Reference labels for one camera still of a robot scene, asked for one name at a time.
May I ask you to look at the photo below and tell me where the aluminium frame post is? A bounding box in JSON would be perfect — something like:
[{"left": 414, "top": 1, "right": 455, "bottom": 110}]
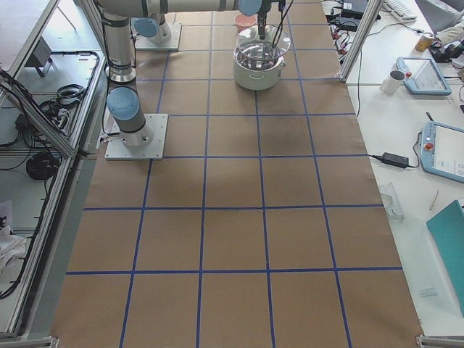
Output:
[{"left": 339, "top": 0, "right": 384, "bottom": 83}]

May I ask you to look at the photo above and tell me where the brown paper table mat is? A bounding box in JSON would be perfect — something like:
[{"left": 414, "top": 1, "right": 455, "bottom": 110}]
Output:
[{"left": 51, "top": 1, "right": 421, "bottom": 347}]

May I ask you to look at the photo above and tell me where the pale green steel pot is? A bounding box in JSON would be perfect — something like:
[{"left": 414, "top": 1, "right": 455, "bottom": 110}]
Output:
[{"left": 233, "top": 40, "right": 286, "bottom": 91}]

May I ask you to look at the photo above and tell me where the teal folder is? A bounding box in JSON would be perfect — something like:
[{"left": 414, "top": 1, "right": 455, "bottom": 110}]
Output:
[{"left": 426, "top": 199, "right": 463, "bottom": 315}]

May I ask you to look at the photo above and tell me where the black power adapter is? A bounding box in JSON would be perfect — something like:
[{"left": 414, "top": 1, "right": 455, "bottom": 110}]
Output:
[{"left": 381, "top": 152, "right": 409, "bottom": 169}]

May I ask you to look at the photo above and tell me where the white mug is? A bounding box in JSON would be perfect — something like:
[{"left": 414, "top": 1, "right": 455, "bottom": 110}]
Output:
[{"left": 379, "top": 70, "right": 406, "bottom": 95}]

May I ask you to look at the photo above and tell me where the black lid-side gripper body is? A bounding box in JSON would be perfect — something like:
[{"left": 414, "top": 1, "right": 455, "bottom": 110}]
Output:
[{"left": 257, "top": 0, "right": 286, "bottom": 16}]

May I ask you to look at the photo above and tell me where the near teach pendant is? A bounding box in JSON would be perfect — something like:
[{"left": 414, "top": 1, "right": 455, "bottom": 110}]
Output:
[{"left": 420, "top": 121, "right": 463, "bottom": 183}]

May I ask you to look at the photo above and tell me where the yellow can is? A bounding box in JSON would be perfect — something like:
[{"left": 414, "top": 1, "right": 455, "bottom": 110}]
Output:
[{"left": 415, "top": 33, "right": 435, "bottom": 52}]

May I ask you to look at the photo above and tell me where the teach pendant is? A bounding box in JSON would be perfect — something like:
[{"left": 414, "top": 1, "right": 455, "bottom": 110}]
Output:
[
  {"left": 396, "top": 57, "right": 452, "bottom": 96},
  {"left": 420, "top": 121, "right": 463, "bottom": 183}
]

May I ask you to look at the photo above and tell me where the glass pot lid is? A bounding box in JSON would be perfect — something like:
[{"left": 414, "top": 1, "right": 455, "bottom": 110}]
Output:
[{"left": 236, "top": 25, "right": 291, "bottom": 60}]

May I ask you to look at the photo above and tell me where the far teach pendant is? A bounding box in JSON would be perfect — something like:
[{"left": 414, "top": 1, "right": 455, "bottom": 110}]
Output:
[{"left": 396, "top": 57, "right": 452, "bottom": 96}]

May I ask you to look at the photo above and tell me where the pink bowl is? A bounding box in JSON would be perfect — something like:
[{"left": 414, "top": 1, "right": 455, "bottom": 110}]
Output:
[{"left": 234, "top": 13, "right": 257, "bottom": 31}]

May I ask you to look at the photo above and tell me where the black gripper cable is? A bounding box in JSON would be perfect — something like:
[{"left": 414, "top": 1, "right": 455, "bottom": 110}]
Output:
[{"left": 271, "top": 0, "right": 295, "bottom": 48}]

